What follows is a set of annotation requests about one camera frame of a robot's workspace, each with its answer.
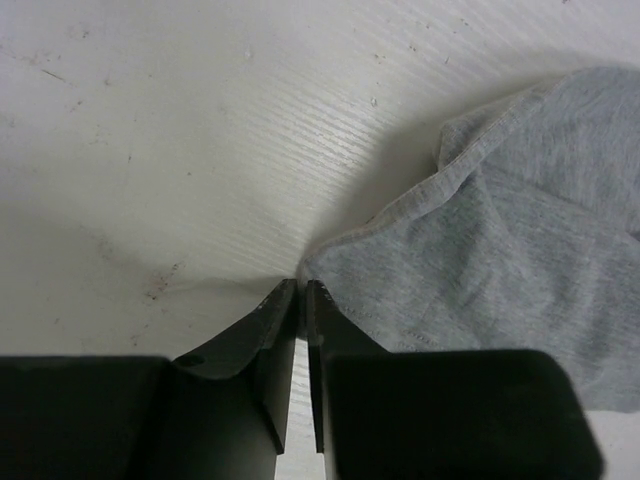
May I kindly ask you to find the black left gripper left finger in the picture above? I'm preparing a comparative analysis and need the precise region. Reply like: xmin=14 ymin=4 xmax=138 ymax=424
xmin=1 ymin=280 xmax=296 ymax=479

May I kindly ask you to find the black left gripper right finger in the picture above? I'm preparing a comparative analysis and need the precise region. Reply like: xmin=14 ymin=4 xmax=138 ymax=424
xmin=305 ymin=281 xmax=604 ymax=479

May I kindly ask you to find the grey tank top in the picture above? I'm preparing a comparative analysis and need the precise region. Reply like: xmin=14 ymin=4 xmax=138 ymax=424
xmin=301 ymin=67 xmax=639 ymax=413

